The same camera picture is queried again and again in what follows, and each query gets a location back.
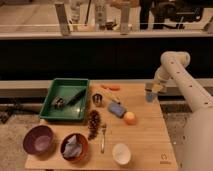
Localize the small dark metal clip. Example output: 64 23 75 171
51 97 65 109

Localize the silver fork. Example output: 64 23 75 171
101 123 107 154

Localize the white plastic cup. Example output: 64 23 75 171
112 143 131 166

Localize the small metal cup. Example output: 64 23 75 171
92 93 103 107

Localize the purple bowl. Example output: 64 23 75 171
23 125 54 155

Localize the green plastic tray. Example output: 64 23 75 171
39 78 89 122

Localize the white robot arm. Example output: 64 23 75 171
145 51 213 171

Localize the black marker pen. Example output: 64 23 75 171
67 89 86 105

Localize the dark grape bunch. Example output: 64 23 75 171
88 110 101 140

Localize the blue eraser sponge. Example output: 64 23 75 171
108 102 126 118

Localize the grey crumpled cloth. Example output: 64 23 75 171
63 135 82 158

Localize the orange fruit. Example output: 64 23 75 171
123 112 136 125

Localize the orange carrot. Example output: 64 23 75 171
100 84 120 91

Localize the red bowl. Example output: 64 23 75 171
60 133 88 163

